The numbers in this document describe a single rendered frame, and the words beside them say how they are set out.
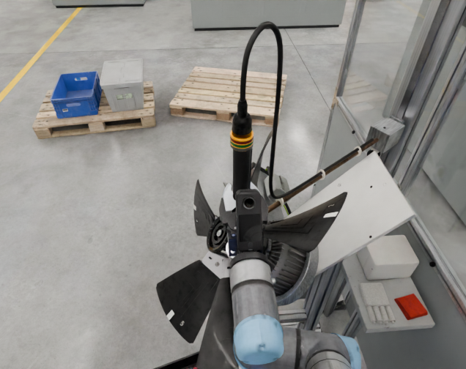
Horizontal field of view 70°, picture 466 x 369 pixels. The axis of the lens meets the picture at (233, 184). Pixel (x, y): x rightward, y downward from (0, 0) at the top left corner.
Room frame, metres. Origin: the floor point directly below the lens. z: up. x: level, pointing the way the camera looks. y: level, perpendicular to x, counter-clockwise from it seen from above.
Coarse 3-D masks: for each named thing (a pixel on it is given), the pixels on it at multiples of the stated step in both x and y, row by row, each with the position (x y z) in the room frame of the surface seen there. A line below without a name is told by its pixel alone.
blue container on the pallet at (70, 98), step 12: (84, 72) 3.55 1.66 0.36; (96, 72) 3.53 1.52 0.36; (60, 84) 3.35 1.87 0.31; (72, 84) 3.51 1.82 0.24; (84, 84) 3.54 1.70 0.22; (96, 84) 3.34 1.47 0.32; (60, 96) 3.22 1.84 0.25; (72, 96) 3.38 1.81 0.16; (84, 96) 3.38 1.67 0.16; (96, 96) 3.19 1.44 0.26; (60, 108) 2.94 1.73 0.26; (72, 108) 2.96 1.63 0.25; (84, 108) 2.98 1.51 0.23; (96, 108) 3.03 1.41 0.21
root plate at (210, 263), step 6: (210, 252) 0.59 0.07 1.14; (204, 258) 0.58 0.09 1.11; (216, 258) 0.58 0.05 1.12; (222, 258) 0.57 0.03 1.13; (204, 264) 0.57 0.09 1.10; (210, 264) 0.57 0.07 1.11; (222, 264) 0.56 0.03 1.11; (216, 270) 0.56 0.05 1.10; (222, 270) 0.55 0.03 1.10; (222, 276) 0.54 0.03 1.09
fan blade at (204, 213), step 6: (198, 180) 0.91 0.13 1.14; (198, 186) 0.89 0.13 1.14; (198, 192) 0.87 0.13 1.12; (198, 198) 0.85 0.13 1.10; (204, 198) 0.80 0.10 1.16; (198, 204) 0.84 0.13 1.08; (204, 204) 0.79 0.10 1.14; (198, 210) 0.83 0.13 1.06; (204, 210) 0.78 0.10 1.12; (210, 210) 0.74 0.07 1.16; (198, 216) 0.83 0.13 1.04; (204, 216) 0.77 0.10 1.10; (210, 216) 0.73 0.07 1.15; (204, 222) 0.78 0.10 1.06; (210, 222) 0.73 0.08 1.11; (198, 228) 0.81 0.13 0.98; (204, 228) 0.78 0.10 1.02; (198, 234) 0.80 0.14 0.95; (204, 234) 0.77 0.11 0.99
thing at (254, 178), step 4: (272, 132) 0.82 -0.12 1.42; (268, 136) 0.84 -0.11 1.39; (268, 140) 0.79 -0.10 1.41; (264, 148) 0.78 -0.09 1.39; (260, 156) 0.76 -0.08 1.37; (260, 160) 0.81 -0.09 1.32; (256, 164) 0.75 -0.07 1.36; (260, 164) 0.84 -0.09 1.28; (256, 168) 0.76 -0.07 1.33; (256, 172) 0.79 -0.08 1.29; (252, 176) 0.73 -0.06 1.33; (256, 176) 0.80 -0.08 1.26; (252, 180) 0.74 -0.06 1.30; (256, 180) 0.80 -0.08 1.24; (256, 184) 0.80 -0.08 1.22
